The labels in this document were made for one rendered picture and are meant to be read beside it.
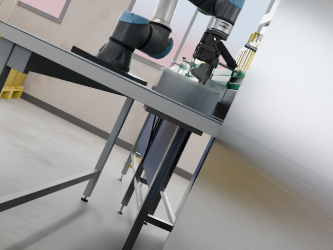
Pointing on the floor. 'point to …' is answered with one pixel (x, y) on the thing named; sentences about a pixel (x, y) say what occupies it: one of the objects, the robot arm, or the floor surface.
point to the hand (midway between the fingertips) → (200, 85)
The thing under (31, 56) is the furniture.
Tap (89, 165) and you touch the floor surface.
